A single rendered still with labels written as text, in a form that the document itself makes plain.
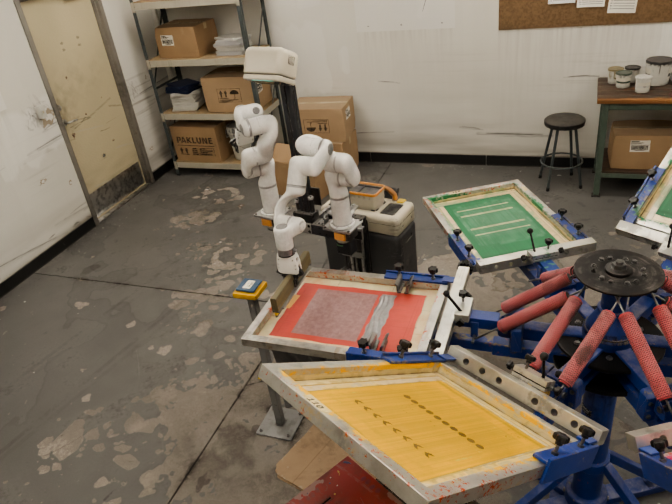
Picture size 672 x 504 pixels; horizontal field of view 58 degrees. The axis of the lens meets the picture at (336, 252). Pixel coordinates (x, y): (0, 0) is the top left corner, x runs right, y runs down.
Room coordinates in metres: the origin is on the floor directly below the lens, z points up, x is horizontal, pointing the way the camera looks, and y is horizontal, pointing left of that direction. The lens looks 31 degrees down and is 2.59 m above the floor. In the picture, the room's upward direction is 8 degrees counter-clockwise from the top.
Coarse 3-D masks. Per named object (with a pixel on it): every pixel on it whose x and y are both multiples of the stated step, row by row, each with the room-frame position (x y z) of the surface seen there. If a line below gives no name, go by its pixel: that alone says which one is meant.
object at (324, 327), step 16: (288, 320) 2.20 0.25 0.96; (304, 320) 2.18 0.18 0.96; (320, 320) 2.17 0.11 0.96; (336, 320) 2.15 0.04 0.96; (352, 320) 2.13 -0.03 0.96; (368, 320) 2.12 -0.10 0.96; (288, 336) 2.08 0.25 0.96; (304, 336) 2.07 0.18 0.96; (320, 336) 2.05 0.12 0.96; (336, 336) 2.04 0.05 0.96; (352, 336) 2.02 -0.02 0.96; (384, 336) 2.00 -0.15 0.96; (400, 336) 1.98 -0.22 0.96
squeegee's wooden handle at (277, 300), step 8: (304, 256) 2.41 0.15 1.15; (304, 264) 2.39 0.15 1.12; (304, 272) 2.37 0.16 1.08; (288, 280) 2.23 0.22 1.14; (280, 288) 2.18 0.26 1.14; (288, 288) 2.22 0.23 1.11; (272, 296) 2.13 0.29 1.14; (280, 296) 2.14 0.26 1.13; (288, 296) 2.20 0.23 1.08; (272, 304) 2.11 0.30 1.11; (280, 304) 2.13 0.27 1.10
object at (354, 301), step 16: (304, 288) 2.43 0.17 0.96; (320, 288) 2.42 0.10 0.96; (336, 288) 2.40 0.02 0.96; (352, 288) 2.38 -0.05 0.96; (304, 304) 2.30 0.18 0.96; (320, 304) 2.29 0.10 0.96; (336, 304) 2.27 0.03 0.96; (352, 304) 2.25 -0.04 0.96; (368, 304) 2.24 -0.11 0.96; (400, 304) 2.20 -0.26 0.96; (416, 304) 2.19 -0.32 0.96; (400, 320) 2.09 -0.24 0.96; (416, 320) 2.07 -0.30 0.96
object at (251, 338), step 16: (320, 272) 2.50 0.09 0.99; (336, 272) 2.48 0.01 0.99; (352, 272) 2.46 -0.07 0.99; (432, 288) 2.28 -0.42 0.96; (448, 288) 2.25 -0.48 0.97; (256, 320) 2.18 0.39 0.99; (432, 320) 2.01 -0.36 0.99; (256, 336) 2.07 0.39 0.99; (432, 336) 1.93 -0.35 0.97; (288, 352) 1.98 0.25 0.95; (304, 352) 1.95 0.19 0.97; (320, 352) 1.92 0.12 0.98; (336, 352) 1.89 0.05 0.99
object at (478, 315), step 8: (472, 312) 1.97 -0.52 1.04; (480, 312) 1.96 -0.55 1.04; (488, 312) 1.95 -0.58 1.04; (496, 312) 1.95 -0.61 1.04; (472, 320) 1.93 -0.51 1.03; (480, 320) 1.92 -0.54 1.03; (488, 320) 1.90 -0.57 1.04; (496, 320) 1.89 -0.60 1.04; (480, 328) 1.92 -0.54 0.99; (488, 328) 1.90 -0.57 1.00
